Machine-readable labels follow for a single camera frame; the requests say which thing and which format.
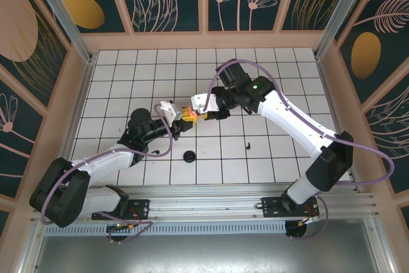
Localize galvanised metal sheet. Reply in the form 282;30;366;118
31;234;381;273

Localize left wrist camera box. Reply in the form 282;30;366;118
153;100;184;123

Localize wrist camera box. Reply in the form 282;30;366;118
190;93;220;116
153;100;184;123

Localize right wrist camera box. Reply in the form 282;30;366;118
190;93;220;116

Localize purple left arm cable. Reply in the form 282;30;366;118
40;103;175;245

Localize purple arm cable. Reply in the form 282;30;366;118
204;58;396;242
40;103;175;245

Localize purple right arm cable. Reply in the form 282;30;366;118
204;58;396;242

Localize aluminium mounting rail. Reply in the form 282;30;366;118
30;185;380;222

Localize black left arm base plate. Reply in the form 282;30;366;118
91;199;151;221

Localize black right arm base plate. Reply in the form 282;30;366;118
261;196;320;218

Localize red black power wires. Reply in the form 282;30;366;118
107;212;144;234
298;210;321;224

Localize grey slotted cable duct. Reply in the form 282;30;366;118
43;221;288;236

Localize aluminium frame post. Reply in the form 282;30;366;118
314;0;374;59
25;0;97;65

